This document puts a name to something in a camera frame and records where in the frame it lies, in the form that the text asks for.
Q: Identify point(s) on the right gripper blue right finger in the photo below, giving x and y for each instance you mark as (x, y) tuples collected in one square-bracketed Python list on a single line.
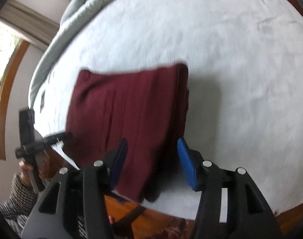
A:
[(188, 166)]

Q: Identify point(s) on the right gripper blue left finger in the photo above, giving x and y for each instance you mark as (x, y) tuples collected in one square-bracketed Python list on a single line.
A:
[(72, 194)]

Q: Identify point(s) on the maroon pants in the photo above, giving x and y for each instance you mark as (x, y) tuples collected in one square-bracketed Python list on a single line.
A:
[(147, 108)]

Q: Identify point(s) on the checkered sleeve forearm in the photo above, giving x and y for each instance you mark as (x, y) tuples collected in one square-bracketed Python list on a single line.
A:
[(18, 207)]

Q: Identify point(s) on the left hand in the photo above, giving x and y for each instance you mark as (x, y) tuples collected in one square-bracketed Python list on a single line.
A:
[(26, 168)]

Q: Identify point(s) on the beige curtain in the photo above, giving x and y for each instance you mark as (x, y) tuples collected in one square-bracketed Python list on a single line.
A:
[(36, 28)]

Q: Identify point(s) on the white fleece bed blanket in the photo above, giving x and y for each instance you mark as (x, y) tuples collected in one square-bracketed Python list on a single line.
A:
[(245, 61)]

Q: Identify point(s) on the grey folded quilt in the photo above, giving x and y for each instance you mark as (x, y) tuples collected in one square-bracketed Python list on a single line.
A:
[(77, 14)]

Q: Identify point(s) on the wooden window frame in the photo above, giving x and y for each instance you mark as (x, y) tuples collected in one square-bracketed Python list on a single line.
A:
[(6, 86)]

